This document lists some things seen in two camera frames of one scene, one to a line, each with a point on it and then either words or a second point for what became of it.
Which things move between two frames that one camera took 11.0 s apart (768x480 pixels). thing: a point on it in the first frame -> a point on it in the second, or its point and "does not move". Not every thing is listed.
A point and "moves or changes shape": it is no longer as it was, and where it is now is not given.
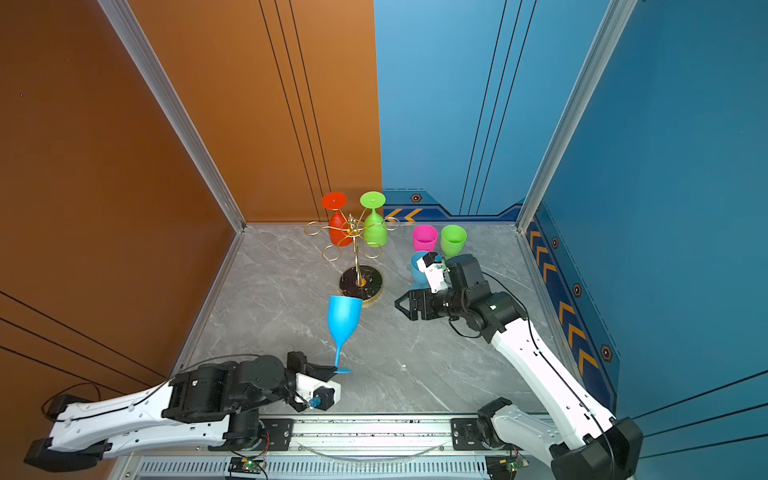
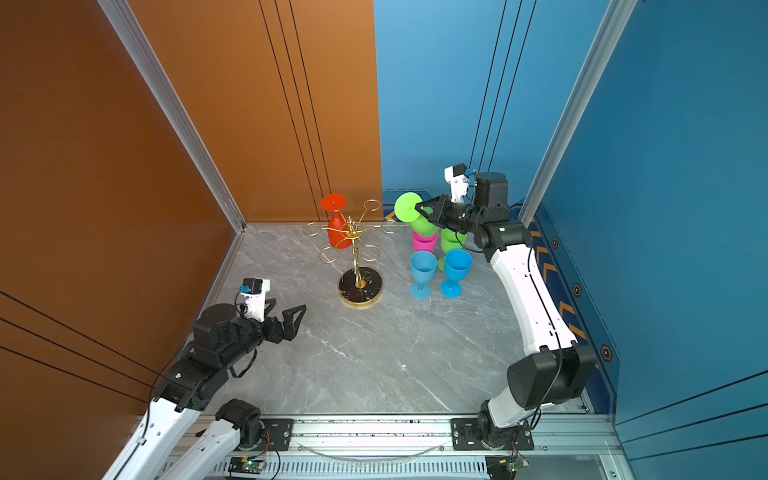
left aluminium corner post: (128, 26) does not move
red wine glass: (338, 228) does not move
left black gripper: (299, 361) -> (290, 328)
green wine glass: (375, 230) -> (405, 211)
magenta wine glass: (424, 237) does not move
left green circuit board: (245, 465) does not move
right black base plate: (465, 436) does not move
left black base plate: (276, 434) does not move
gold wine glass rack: (362, 282) does not move
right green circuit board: (504, 467) does not move
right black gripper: (413, 313) -> (439, 213)
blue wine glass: (343, 319) moves or changes shape
